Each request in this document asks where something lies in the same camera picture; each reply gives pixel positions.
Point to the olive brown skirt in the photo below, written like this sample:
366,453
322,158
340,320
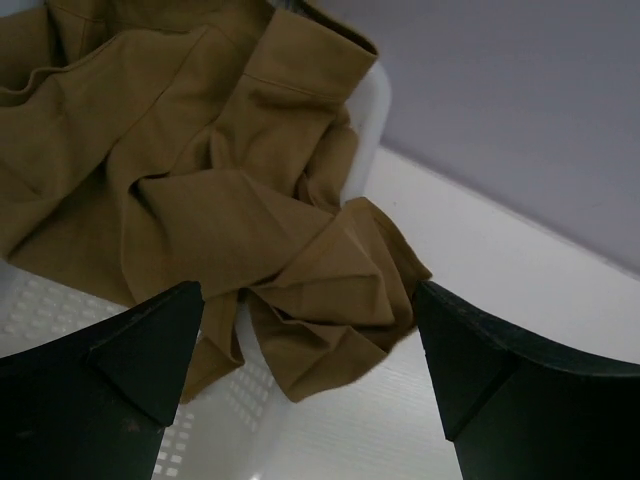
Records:
328,282

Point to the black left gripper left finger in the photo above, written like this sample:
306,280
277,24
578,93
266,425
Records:
94,404

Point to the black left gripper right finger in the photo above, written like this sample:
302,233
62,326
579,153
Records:
517,405

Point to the white plastic bin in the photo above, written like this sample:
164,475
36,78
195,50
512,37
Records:
221,433

